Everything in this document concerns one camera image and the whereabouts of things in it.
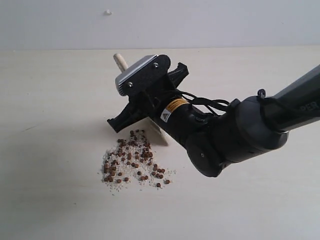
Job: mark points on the beans and rice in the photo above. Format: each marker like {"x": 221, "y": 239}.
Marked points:
{"x": 133, "y": 161}

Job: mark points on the white paint brush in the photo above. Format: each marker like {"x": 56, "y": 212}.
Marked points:
{"x": 153, "y": 129}

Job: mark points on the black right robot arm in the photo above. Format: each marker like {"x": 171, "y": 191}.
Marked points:
{"x": 216, "y": 133}

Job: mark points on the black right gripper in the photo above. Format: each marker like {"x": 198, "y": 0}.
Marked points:
{"x": 164, "y": 105}

